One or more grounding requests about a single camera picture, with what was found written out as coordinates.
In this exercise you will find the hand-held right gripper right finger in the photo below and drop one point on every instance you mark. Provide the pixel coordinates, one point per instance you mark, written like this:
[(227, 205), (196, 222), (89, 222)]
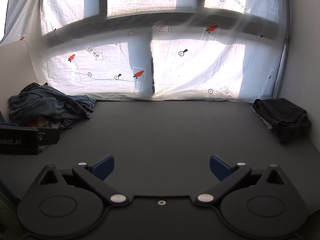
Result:
[(219, 167)]

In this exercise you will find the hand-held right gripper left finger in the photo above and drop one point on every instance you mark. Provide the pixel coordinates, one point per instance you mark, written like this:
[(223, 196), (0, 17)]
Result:
[(104, 167)]

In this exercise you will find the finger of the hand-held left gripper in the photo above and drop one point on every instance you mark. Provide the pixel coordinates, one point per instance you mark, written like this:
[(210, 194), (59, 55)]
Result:
[(50, 135)]

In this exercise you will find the blue denim jeans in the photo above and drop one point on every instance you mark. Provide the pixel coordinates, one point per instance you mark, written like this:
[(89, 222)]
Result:
[(47, 103)]

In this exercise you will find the reddish brown cloth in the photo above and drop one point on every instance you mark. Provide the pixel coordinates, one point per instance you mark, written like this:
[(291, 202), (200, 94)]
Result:
[(37, 123)]

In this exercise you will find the checkered cloth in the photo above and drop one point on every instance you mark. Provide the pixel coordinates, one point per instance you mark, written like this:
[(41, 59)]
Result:
[(65, 125)]

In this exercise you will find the white folded cloth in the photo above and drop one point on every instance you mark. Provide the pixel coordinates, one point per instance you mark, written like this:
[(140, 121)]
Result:
[(267, 123)]

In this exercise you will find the black folded garment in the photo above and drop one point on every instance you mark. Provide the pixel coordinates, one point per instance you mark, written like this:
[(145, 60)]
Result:
[(283, 116)]

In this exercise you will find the white printed backdrop cloth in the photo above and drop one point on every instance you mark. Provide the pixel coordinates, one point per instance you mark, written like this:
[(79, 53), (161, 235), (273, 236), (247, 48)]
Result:
[(190, 65)]

